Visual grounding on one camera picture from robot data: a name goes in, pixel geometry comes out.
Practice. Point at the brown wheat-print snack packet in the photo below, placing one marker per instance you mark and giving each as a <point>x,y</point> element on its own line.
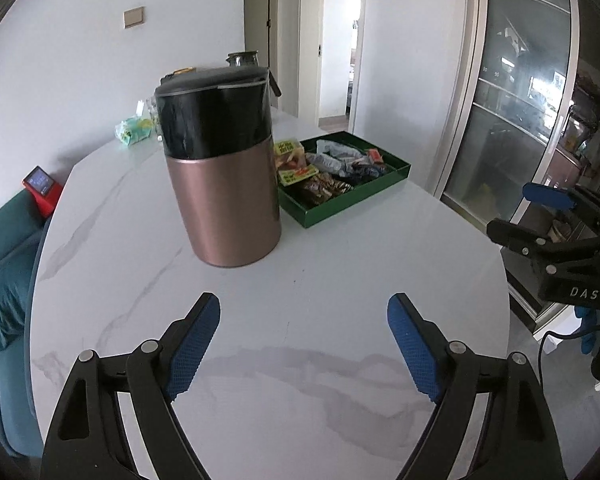
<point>325,187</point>

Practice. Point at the black snack packet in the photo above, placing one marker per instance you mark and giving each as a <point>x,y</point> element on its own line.
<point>362,175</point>

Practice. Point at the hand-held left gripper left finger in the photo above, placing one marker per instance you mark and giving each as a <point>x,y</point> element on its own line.
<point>192,345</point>

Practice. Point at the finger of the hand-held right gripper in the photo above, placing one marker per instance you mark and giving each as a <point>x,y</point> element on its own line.
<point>525,242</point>
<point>547,195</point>

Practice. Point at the sliding glass door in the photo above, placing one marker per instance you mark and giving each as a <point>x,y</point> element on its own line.
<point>505,110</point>

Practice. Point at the small red candy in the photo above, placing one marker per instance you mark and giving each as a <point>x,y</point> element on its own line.
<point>375,155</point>

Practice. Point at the green tray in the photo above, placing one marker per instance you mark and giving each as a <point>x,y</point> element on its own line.
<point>330,210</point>

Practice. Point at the white snack packet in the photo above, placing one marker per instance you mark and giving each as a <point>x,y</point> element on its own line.
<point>337,149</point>

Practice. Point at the wall switch panel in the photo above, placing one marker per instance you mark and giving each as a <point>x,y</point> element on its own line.
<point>134,17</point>

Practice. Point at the teal sofa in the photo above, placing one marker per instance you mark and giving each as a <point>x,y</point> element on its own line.
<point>5,300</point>

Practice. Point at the grey glass pitcher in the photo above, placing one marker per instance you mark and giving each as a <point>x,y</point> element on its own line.
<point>242,59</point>

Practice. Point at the red smart display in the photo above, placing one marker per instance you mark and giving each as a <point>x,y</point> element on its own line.
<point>42,195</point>

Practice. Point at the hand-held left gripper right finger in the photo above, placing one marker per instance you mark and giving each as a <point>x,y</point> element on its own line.
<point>415,350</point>

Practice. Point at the clear glass mug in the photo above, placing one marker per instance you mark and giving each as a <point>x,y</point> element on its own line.
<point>147,110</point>

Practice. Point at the copper trash can black lid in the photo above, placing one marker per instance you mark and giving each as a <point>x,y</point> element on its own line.
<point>225,195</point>

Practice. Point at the clear snack bag yellow label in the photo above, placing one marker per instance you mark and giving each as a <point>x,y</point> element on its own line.
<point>287,152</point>

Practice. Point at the person's right hand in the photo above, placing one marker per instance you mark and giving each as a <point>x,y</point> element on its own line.
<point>587,335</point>

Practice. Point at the green tissue pack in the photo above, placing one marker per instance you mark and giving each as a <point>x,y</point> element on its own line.
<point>135,132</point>

